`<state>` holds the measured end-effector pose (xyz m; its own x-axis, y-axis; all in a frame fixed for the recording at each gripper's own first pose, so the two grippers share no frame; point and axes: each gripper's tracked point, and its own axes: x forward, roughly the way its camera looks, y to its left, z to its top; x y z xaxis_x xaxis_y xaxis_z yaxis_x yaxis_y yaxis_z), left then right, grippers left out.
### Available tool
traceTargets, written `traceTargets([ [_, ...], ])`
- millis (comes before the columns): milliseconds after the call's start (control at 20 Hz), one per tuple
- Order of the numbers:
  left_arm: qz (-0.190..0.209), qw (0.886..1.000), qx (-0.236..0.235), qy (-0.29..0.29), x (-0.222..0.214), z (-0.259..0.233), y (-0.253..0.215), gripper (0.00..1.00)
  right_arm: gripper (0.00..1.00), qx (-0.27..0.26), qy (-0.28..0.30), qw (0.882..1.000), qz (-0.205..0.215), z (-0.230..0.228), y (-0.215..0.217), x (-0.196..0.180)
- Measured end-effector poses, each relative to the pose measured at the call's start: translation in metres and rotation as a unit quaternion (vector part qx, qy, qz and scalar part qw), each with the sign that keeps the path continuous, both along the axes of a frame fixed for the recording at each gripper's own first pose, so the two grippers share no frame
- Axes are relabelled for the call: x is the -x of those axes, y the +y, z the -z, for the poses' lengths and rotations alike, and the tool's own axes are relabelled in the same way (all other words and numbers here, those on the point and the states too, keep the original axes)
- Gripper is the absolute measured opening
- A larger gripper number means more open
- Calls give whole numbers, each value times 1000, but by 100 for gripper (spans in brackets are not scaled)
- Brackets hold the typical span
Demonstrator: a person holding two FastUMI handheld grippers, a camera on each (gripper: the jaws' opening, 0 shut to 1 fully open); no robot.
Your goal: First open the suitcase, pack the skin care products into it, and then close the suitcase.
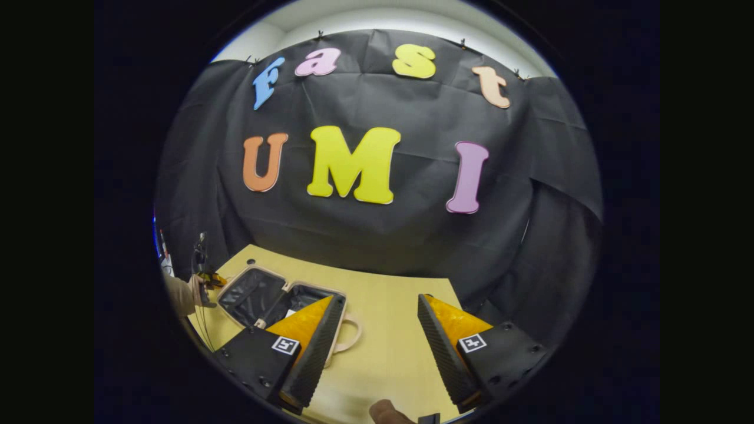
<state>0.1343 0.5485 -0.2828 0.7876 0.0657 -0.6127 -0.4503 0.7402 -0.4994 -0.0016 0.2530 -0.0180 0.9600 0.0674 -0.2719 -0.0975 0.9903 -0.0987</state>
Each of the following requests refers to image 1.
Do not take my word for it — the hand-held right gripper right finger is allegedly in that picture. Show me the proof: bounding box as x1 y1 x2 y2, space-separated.
417 293 548 414

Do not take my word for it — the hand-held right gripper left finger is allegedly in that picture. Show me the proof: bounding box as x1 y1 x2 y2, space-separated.
212 294 348 416

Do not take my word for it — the pink suitcase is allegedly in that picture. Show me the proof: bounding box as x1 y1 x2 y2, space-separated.
216 265 363 369

